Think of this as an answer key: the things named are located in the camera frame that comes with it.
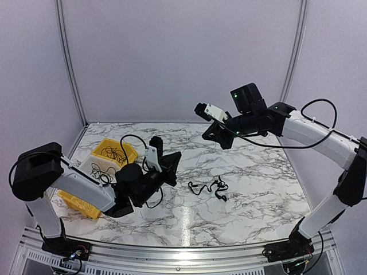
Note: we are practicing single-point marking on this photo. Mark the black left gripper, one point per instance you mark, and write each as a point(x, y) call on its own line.
point(169, 164)

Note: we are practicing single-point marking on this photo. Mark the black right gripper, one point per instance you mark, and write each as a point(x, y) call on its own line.
point(226, 142)

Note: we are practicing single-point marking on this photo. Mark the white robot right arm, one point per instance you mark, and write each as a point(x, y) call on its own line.
point(282, 120)

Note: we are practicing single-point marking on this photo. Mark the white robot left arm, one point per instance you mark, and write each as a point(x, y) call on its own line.
point(45, 167)

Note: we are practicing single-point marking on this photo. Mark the yellow bin far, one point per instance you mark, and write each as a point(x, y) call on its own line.
point(112, 150)

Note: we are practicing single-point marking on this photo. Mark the yellow bin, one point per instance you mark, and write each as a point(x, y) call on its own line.
point(75, 203)
point(112, 150)

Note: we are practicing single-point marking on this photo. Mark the white bin middle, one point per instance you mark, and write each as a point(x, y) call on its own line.
point(102, 170)

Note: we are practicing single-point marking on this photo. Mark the yellow bin near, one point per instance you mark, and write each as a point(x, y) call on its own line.
point(75, 203)

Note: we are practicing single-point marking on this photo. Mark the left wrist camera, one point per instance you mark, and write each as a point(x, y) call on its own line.
point(153, 152)

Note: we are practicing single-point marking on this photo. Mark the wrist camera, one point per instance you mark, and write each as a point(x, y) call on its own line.
point(153, 152)
point(211, 112)

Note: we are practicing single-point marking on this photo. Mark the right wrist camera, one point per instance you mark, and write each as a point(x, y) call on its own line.
point(211, 112)

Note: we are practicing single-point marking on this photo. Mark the right aluminium corner post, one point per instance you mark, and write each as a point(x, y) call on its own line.
point(295, 51)

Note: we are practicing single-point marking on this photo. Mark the aluminium corner post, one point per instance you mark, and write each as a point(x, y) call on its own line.
point(295, 51)
point(65, 48)

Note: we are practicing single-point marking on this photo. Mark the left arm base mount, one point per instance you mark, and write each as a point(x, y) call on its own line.
point(65, 247)

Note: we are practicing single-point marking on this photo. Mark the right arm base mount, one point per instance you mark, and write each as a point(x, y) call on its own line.
point(296, 246)

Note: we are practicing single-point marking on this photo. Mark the aluminium front rail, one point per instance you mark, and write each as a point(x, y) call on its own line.
point(113, 258)

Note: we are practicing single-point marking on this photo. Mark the left aluminium corner post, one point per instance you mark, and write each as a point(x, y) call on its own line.
point(65, 48)

